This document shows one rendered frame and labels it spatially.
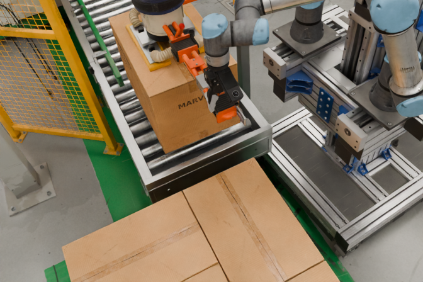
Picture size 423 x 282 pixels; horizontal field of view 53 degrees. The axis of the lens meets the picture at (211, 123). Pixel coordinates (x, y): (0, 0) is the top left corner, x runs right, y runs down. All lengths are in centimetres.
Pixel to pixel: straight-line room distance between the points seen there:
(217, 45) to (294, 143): 147
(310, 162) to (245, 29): 144
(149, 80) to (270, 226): 83
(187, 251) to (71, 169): 133
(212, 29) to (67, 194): 193
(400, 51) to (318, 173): 129
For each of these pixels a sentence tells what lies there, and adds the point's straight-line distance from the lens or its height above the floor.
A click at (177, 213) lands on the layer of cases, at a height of 54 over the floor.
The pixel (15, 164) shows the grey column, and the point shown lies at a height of 32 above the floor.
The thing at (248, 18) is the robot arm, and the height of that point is 155.
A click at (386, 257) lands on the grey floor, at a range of 259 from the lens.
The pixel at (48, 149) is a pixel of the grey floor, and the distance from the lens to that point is 319.
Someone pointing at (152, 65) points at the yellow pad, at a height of 110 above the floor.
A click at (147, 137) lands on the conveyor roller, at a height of 55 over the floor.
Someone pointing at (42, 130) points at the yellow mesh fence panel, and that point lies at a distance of 313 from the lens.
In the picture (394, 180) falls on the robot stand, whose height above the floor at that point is 21.
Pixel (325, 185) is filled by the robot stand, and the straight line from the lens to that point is 248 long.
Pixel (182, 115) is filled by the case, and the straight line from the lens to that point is 188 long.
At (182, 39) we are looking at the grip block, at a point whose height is 123.
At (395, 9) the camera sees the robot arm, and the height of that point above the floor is 161.
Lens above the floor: 231
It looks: 51 degrees down
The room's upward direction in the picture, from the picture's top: 8 degrees counter-clockwise
